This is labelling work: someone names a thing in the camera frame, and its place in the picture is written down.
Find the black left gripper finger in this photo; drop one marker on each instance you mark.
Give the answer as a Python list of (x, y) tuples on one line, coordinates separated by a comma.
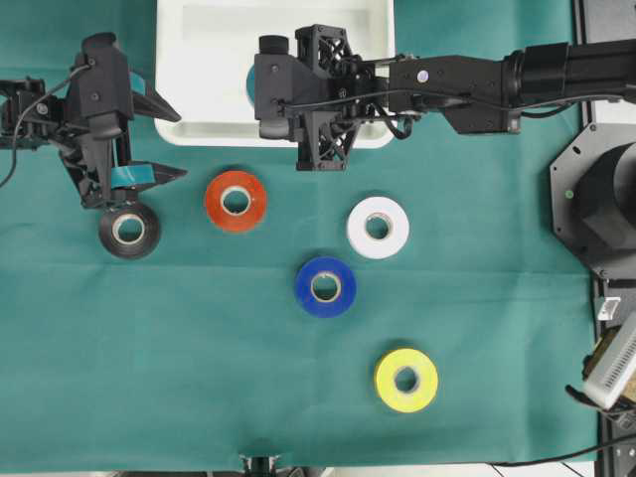
[(148, 102), (143, 174)]

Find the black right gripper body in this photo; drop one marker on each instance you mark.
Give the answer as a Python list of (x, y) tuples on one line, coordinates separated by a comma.
[(339, 93)]

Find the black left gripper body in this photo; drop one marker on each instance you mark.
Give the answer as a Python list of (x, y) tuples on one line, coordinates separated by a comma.
[(32, 117)]

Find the black tape roll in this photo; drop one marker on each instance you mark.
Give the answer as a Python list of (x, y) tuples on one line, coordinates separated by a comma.
[(131, 232)]

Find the red tape roll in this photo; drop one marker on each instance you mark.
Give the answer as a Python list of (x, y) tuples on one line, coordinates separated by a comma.
[(235, 201)]

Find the green tape roll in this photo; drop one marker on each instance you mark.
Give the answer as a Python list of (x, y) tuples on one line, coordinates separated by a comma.
[(250, 86)]

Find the white tape roll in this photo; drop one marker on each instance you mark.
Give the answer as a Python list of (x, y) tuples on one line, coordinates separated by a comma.
[(377, 228)]

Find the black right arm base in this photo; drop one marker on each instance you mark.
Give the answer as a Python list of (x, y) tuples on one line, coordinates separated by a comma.
[(593, 199)]

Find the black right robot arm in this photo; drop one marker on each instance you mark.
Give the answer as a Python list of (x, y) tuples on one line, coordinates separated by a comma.
[(481, 96)]

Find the white plastic case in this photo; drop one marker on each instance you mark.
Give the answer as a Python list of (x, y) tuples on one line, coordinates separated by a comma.
[(205, 50)]

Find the blue tape roll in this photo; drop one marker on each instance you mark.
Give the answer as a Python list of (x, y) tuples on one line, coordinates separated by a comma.
[(325, 287)]

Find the yellow tape roll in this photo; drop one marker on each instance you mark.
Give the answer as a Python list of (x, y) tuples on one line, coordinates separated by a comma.
[(406, 380)]

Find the black tripod head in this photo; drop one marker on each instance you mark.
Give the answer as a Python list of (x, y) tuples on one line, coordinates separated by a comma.
[(265, 466)]

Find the white power adapter box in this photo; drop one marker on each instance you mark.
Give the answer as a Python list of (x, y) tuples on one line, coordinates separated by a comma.
[(611, 374)]

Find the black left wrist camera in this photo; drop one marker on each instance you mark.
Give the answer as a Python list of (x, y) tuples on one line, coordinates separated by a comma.
[(100, 98)]

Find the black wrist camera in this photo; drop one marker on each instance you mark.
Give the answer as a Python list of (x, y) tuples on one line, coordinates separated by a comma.
[(282, 80), (100, 98)]

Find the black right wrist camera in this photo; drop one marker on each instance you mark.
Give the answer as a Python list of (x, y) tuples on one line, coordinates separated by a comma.
[(282, 80)]

